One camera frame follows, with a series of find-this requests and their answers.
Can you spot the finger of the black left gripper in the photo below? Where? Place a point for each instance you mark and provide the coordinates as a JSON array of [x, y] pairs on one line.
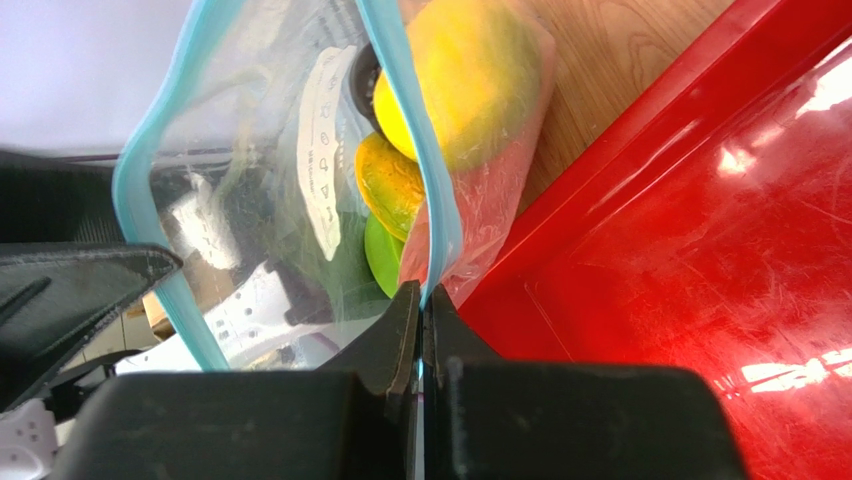
[[55, 297]]

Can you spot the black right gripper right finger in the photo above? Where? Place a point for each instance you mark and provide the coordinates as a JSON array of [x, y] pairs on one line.
[[487, 417]]

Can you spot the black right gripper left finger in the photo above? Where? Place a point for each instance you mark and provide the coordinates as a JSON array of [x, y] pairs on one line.
[[354, 417]]

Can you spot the clear zip top bag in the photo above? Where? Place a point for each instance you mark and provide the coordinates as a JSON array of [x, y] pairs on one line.
[[247, 156]]

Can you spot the yellow fake lemon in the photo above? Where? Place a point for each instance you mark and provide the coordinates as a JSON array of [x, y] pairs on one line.
[[479, 66]]

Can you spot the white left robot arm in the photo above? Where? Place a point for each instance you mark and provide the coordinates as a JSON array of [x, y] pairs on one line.
[[273, 319]]

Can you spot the green fake lime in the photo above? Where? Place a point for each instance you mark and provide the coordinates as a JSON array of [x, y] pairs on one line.
[[383, 252]]

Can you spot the yellow green fake mango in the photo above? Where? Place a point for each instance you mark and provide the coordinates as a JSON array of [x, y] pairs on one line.
[[390, 184]]

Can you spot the red plastic tray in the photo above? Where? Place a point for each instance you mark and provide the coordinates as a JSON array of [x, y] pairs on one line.
[[709, 227]]

